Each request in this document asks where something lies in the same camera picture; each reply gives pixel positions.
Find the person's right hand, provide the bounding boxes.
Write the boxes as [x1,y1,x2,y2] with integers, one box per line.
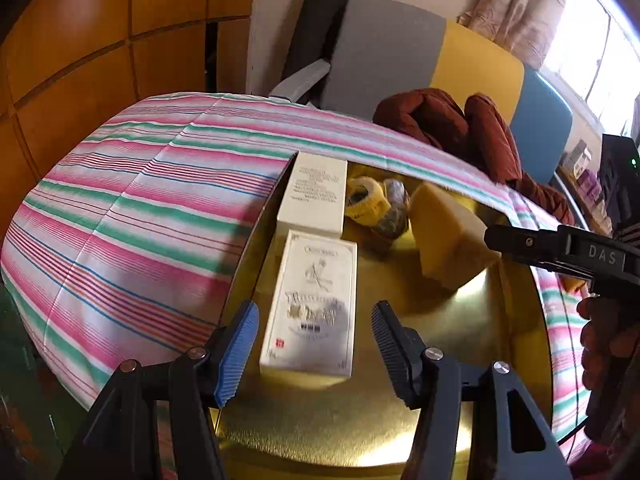
[577,296,639,391]

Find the white appliance carton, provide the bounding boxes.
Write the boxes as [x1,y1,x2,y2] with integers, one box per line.
[565,140,592,180]

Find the white illustrated carton box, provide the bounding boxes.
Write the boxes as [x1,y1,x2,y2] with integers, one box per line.
[259,230,358,389]

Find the striped pink green tablecloth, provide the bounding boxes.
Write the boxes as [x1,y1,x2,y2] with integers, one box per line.
[0,91,594,461]

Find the grey yellow blue chair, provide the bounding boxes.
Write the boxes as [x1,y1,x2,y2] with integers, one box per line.
[270,0,573,183]

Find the gold metal tin box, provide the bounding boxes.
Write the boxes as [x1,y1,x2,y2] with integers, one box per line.
[211,159,554,469]

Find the yellow tape roll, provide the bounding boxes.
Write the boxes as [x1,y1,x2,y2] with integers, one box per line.
[345,177,392,228]

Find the grey patterned tape roll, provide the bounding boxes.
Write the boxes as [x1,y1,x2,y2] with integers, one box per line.
[373,179,410,240]

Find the dark red jacket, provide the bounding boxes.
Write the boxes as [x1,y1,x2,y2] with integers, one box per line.
[373,88,575,226]

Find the purple boxes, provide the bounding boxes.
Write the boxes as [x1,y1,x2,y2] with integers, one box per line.
[577,168,605,210]

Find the beige floral curtain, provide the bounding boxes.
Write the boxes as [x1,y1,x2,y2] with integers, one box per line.
[458,0,566,70]

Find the plain white text box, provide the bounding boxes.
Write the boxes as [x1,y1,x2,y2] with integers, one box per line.
[276,152,347,240]

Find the yellow sponge block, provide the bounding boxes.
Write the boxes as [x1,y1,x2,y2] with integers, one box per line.
[409,182,501,292]

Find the black rolled mat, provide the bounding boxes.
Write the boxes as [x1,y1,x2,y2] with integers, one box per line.
[270,0,348,103]

